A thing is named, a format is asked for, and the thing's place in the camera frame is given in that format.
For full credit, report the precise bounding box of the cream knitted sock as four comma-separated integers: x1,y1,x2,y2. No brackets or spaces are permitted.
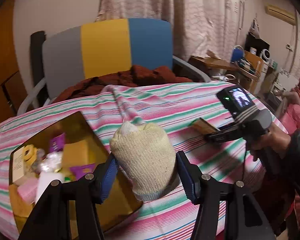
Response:
110,121,180,202

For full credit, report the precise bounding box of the purple snack packet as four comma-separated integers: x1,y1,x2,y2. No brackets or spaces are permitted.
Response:
69,164,96,180

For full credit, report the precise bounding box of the person right hand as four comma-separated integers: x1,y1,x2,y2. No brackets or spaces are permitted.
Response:
250,122,291,161

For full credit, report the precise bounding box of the gold metal tray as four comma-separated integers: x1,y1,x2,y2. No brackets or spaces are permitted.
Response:
9,112,143,232

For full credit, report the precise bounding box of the colourful candy bag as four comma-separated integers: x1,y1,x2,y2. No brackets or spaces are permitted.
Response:
30,148,63,174

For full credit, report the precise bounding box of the wooden side table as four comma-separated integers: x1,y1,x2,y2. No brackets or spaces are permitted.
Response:
189,51,264,94

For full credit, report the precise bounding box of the yellow tape roll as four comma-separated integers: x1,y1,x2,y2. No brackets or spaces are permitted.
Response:
23,144,37,161

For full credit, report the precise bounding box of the white cardboard box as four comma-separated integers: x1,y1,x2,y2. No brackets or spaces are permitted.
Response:
12,147,27,186

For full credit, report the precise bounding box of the striped pink green bedsheet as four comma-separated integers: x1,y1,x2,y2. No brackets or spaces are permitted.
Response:
0,80,289,240

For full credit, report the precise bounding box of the dark red blanket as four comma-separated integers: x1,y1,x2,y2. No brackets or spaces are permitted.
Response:
53,65,192,103

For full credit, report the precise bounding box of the pink patterned curtain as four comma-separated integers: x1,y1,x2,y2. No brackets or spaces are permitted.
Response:
96,0,239,61

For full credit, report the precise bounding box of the wooden wardrobe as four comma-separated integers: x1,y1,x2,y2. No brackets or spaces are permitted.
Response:
0,0,27,123

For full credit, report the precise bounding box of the tricolour chair backrest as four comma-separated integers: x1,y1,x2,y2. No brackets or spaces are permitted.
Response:
42,18,173,99

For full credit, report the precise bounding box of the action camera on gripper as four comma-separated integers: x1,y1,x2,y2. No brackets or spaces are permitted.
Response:
216,85,259,123

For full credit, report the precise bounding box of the wall air conditioner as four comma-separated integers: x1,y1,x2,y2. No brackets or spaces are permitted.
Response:
265,5,296,25

